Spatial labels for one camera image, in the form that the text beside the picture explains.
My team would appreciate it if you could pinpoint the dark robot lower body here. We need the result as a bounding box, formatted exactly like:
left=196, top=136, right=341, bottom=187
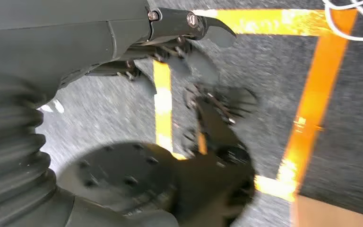
left=56, top=84, right=259, bottom=227

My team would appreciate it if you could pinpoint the orange floor tape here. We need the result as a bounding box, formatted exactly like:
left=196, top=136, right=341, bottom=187
left=152, top=9, right=359, bottom=203

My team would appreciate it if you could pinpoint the light wooden desk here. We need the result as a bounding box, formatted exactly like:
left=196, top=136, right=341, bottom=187
left=291, top=194, right=363, bottom=227

